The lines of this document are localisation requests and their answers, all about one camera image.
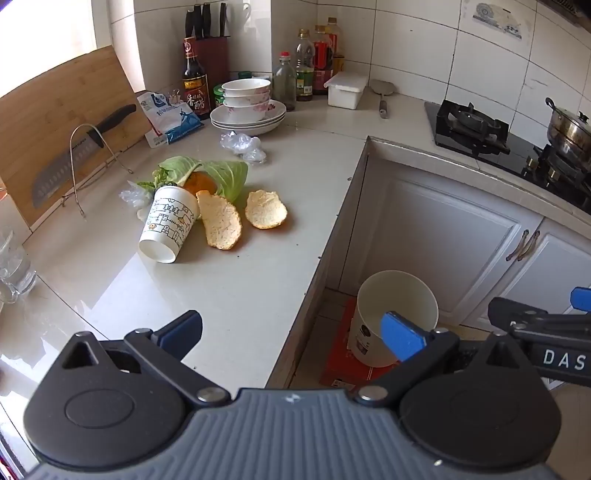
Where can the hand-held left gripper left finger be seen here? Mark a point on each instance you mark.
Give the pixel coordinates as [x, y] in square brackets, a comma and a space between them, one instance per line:
[181, 333]

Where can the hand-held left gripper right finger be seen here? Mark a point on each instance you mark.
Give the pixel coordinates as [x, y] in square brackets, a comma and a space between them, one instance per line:
[400, 338]

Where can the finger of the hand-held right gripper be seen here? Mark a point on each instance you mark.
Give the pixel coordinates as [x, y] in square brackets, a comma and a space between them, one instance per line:
[540, 325]
[582, 299]

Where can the white plastic bucket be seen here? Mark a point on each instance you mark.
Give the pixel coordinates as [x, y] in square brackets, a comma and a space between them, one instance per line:
[401, 295]

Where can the white printed paper cup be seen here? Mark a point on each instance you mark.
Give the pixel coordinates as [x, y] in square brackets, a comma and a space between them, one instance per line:
[168, 221]

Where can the long orange peel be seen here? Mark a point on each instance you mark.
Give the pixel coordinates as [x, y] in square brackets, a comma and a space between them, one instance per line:
[220, 221]

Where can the round orange peel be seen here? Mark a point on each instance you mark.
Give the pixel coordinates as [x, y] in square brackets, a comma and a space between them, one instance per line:
[265, 210]

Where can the orange fruit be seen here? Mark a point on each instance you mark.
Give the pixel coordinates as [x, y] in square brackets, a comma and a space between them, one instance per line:
[202, 183]

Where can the large green cabbage leaf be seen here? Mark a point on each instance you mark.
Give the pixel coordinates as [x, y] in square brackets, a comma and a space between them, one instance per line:
[228, 177]

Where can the small green cabbage leaf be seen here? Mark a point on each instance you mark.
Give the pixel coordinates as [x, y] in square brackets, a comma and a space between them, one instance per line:
[178, 167]

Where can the narrow white cabinet door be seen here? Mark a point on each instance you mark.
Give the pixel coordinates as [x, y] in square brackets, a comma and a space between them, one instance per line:
[554, 272]

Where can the wide white cabinet door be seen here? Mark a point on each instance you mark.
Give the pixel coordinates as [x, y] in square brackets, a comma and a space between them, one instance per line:
[434, 221]

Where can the small clear plastic scrap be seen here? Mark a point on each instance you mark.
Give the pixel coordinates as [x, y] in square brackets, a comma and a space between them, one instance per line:
[134, 194]

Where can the green vegetable scrap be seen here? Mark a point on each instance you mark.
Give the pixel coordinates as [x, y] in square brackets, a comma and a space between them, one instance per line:
[153, 180]

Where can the steel pot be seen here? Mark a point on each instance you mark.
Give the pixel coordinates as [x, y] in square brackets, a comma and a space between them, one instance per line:
[570, 127]

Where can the clear glass cup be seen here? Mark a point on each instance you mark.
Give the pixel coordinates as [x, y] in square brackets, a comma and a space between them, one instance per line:
[16, 270]

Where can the crumpled clear plastic wrap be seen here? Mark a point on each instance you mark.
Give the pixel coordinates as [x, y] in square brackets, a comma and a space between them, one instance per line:
[242, 146]

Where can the black gas stove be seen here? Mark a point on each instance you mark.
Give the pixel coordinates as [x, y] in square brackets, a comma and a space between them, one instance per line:
[475, 127]

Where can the large kitchen knife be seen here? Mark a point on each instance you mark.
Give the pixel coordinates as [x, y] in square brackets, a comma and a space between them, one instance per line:
[69, 159]

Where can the blue and white bag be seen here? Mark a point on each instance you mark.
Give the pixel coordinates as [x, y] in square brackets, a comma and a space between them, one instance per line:
[168, 121]

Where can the white floral bowl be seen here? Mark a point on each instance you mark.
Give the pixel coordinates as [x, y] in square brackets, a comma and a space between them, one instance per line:
[247, 99]
[247, 113]
[247, 86]

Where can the green lid jar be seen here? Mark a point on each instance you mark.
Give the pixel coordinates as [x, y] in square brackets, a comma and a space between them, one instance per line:
[219, 98]

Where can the metal spatula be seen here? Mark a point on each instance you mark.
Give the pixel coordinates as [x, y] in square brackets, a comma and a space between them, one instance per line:
[382, 90]

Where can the white plastic lidded box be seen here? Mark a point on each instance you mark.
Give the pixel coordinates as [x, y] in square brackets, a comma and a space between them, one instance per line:
[346, 90]

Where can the wooden cutting board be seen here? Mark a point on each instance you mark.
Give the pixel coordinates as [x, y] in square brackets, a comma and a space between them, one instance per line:
[46, 115]

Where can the dark vinegar bottle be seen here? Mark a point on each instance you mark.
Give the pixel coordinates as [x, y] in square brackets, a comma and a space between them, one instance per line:
[195, 76]

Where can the clear bottle red cap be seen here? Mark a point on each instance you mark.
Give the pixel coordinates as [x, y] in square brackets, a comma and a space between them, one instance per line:
[285, 83]

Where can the dark red knife block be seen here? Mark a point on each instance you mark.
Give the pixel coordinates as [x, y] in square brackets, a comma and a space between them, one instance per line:
[214, 60]

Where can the green label oil bottle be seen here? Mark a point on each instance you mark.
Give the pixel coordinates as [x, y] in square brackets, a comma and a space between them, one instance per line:
[304, 74]

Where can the red label bottle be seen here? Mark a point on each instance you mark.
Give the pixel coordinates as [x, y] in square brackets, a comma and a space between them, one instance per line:
[322, 60]

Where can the yellow oil bottle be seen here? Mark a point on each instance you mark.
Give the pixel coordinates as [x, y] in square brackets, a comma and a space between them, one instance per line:
[337, 46]

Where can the wall sticker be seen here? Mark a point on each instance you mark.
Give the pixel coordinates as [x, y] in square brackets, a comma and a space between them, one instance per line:
[501, 21]

